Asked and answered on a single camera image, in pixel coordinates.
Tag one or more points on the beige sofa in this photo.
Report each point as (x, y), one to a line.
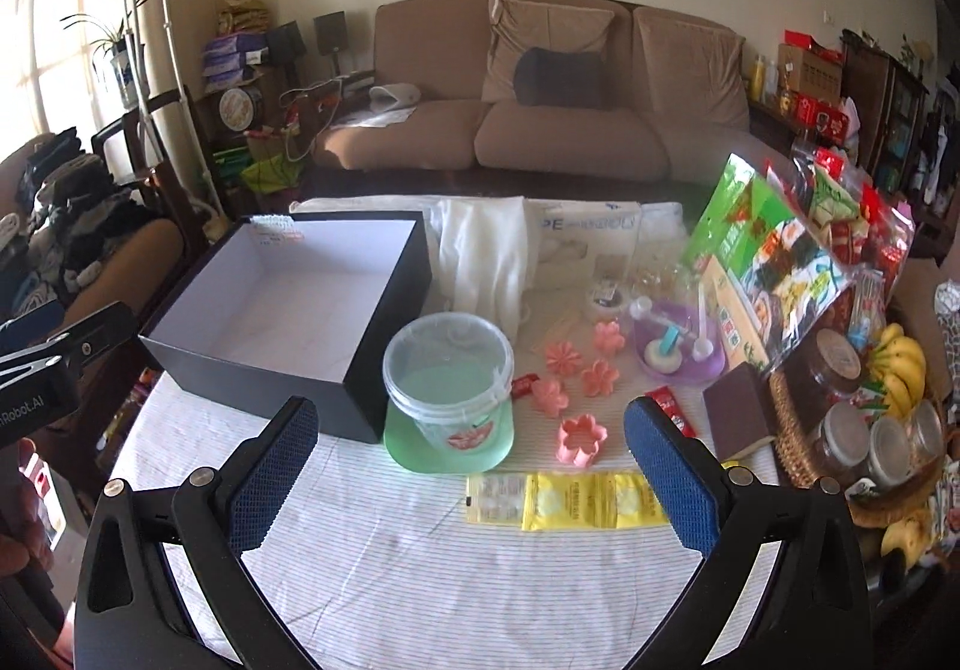
(570, 138)

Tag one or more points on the wooden sticks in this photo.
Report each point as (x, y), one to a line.
(555, 326)

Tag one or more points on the white device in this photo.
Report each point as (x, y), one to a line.
(394, 96)

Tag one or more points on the white cardboard box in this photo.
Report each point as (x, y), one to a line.
(585, 242)

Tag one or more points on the green bag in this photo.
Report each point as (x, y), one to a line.
(270, 175)

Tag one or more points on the striped cloth desktop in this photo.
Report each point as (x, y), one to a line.
(420, 580)

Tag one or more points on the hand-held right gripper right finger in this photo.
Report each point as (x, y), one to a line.
(667, 482)

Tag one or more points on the white cloth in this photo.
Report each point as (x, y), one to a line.
(484, 257)

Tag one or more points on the green sushi kit package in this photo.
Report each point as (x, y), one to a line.
(750, 220)

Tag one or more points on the tape roll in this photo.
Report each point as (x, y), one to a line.
(609, 299)

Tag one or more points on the bunch of bananas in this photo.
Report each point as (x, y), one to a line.
(904, 362)

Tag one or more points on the single banana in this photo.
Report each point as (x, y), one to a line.
(907, 539)

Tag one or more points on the brown cardboard box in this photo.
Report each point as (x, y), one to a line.
(810, 70)

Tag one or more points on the wooden sushi mat pack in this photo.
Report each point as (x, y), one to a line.
(731, 317)

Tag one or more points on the wooden chair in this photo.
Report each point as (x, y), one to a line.
(120, 138)

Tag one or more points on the pink flower cutter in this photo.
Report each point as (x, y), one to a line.
(564, 449)
(600, 377)
(610, 336)
(564, 359)
(547, 396)

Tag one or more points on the purple tissue packs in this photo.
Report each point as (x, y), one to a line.
(232, 59)

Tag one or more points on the dark wooden cabinet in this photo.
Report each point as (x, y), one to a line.
(877, 108)

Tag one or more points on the large red sachet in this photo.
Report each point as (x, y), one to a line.
(673, 411)

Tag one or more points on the white measuring spoon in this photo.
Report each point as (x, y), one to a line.
(705, 325)
(660, 319)

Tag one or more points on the yellow bottle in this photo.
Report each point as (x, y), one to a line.
(760, 78)

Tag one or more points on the yellow sachet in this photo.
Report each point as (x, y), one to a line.
(636, 501)
(566, 501)

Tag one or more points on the green plastic lid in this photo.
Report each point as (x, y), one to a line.
(420, 458)

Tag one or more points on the red tin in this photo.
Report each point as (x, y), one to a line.
(821, 115)

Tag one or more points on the beige pillow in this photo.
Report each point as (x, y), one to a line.
(555, 25)

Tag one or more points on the small glass jar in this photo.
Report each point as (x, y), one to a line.
(841, 441)
(928, 430)
(892, 449)

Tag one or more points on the potted plant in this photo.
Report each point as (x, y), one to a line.
(112, 40)

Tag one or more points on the person's left hand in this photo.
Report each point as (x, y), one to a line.
(13, 490)

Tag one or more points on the clear plastic bucket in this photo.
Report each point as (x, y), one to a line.
(450, 407)

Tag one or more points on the blue white round brush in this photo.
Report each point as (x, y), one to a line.
(666, 351)

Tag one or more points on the brown wallet box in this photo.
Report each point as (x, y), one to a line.
(739, 411)

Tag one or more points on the small red sachet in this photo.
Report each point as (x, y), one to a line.
(525, 386)

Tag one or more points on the black cardboard box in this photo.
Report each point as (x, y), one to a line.
(360, 355)

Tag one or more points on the round cookie tin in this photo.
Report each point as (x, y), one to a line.
(240, 108)

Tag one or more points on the brown lidded jar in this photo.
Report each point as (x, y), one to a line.
(825, 362)

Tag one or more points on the purple plastic dish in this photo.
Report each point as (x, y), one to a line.
(709, 371)

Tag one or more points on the pile of clothes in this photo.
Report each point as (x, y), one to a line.
(75, 205)

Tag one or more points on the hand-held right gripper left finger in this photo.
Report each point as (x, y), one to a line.
(274, 482)

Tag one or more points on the bag of colourful sticks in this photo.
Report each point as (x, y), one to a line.
(866, 310)

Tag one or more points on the wicker basket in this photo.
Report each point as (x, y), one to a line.
(795, 445)

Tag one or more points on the clear bag of red snacks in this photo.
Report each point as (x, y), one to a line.
(862, 235)

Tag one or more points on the clear plastic bag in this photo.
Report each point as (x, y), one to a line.
(664, 276)

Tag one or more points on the dark blue cushion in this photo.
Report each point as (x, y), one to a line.
(559, 78)

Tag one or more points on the black speaker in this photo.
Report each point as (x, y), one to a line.
(285, 40)
(330, 33)

